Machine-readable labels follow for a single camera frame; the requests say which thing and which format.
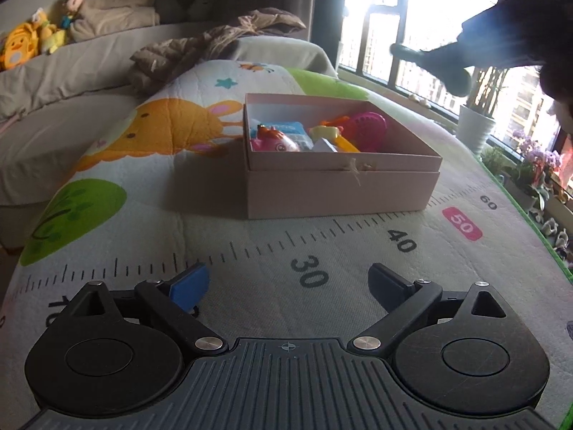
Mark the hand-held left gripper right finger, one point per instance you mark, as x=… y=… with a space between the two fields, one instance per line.
x=387 y=284

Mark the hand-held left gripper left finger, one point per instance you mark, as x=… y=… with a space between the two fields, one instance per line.
x=190 y=284

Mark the pink cardboard box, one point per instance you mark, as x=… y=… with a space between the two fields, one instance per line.
x=335 y=188

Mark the pink toy racket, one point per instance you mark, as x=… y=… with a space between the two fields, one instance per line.
x=365 y=130

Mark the yellow red toy block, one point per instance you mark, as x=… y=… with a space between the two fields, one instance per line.
x=324 y=132

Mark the pink bird toy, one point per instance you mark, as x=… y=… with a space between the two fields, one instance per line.
x=273 y=141

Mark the printed animal play mat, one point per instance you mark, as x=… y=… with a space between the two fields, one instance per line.
x=179 y=233

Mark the green bamboo plant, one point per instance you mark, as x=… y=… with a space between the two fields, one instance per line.
x=488 y=89

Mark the white plant pot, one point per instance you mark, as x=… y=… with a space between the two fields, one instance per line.
x=475 y=127

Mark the purple orchid plant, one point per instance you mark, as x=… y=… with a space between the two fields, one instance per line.
x=539 y=156

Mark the row of small figurines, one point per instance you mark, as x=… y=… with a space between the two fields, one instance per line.
x=555 y=237

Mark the grey sofa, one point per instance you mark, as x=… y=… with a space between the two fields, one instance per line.
x=89 y=98

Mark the brown padded jacket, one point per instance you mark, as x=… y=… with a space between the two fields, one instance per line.
x=215 y=40

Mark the beige folded blanket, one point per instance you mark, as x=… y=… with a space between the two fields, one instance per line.
x=116 y=13

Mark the grey plush elephant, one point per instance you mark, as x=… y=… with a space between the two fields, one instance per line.
x=183 y=2

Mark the yellow-green plush toy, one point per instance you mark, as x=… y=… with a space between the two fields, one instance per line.
x=51 y=33

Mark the orange tiger plush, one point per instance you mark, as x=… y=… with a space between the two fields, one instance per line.
x=18 y=49

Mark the small doll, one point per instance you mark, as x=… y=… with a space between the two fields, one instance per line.
x=71 y=4

